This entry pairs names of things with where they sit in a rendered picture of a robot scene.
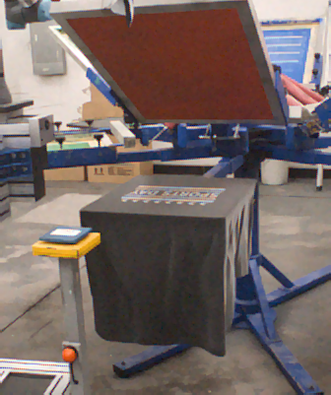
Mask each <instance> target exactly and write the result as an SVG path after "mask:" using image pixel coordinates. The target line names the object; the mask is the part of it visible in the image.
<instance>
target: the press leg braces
mask: <svg viewBox="0 0 331 395"><path fill-rule="evenodd" d="M260 266H261V267H263V268H264V269H265V270H266V271H267V272H268V273H269V274H270V275H271V276H274V277H275V278H276V279H277V280H278V282H279V283H280V284H281V285H282V286H281V287H279V288H278V289H279V290H282V291H285V292H290V291H292V290H294V289H296V288H298V287H299V285H297V284H294V283H293V282H292V281H291V280H290V279H289V278H287V277H286V276H285V275H284V274H283V273H281V272H280V270H279V269H278V268H277V267H276V266H275V265H273V264H272V263H271V262H270V261H269V260H268V259H267V258H266V257H265V256H264V255H263V254H262V253H261V264H260ZM248 270H249V273H250V277H251V280H252V286H253V289H254V292H255V295H256V299H257V303H258V305H259V309H260V313H261V316H262V320H263V323H264V327H265V331H263V332H260V333H261V334H262V336H263V338H264V340H265V341H266V342H267V343H273V342H280V341H283V340H282V339H281V338H280V337H279V336H278V334H277V333H276V330H275V327H274V323H273V320H272V317H271V313H270V311H271V309H270V306H269V302H268V300H267V297H266V294H265V290H264V287H263V283H262V280H261V278H260V274H259V271H258V268H257V265H256V259H252V260H249V266H248Z"/></svg>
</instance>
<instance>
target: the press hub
mask: <svg viewBox="0 0 331 395"><path fill-rule="evenodd" d="M259 125H265V124H239V125H238V127H247V129H248V153H247V154H246V155H244V156H243V158H244V159H247V160H246V161H245V162H244V163H243V164H242V165H241V166H240V167H239V168H238V169H237V170H236V171H235V172H234V173H233V174H232V175H233V177H239V178H256V179H257V183H256V185H255V189H254V197H253V226H252V238H251V254H250V257H249V260H252V259H256V265H257V268H258V271H259V265H260V264H261V251H259V168H261V167H262V163H263V162H264V161H265V159H263V158H265V157H271V156H272V152H269V151H262V150H256V145H250V144H251V143H255V142H256V139H259V138H256V135H260V134H269V133H272V130H267V129H257V128H256V126H259ZM270 309H271V311H270V313H271V317H272V320H273V322H274V321H276V320H277V312H276V311H275V309H273V308H272V307H270ZM234 312H237V313H241V314H243V321H242V322H240V323H238V324H236V325H234V326H232V328H235V329H237V328H241V329H251V328H250V327H249V326H248V325H247V324H246V322H245V321H244V315H245V314H255V313H259V312H260V309H259V305H258V303H257V299H256V295H255V292H254V289H253V286H252V280H251V277H250V273H248V274H247V275H245V276H244V277H241V278H235V293H234Z"/></svg>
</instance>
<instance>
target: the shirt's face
mask: <svg viewBox="0 0 331 395"><path fill-rule="evenodd" d="M254 179H255V178H239V177H208V176H175V175H143V174H139V175H137V176H135V177H133V178H132V179H130V180H128V181H127V182H125V183H123V184H122V185H120V186H118V187H117V188H115V189H113V190H111V191H110V192H108V193H106V194H105V195H103V196H102V197H101V198H99V199H98V200H97V201H95V202H93V203H91V204H90V205H88V206H86V207H85V208H83V209H81V210H82V211H96V212H114V213H133V214H151V215H171V216H189V217H208V218H222V217H224V216H225V215H226V213H227V212H228V211H229V210H230V209H231V206H232V205H233V204H234V203H235V202H236V200H237V199H238V198H239V197H240V196H241V195H242V193H243V192H244V191H245V190H246V189H247V188H248V186H249V185H250V184H251V183H252V182H253V180H254ZM140 185H154V186H181V187H208V188H226V190H225V191H224V192H223V193H222V194H221V195H220V196H219V197H218V198H217V199H216V200H215V201H214V202H213V203H212V204H211V205H210V206H205V205H184V204H163V203H142V202H120V201H117V200H118V199H120V198H121V197H123V196H124V195H126V194H128V193H129V192H131V191H132V190H134V189H135V188H137V187H139V186H140Z"/></svg>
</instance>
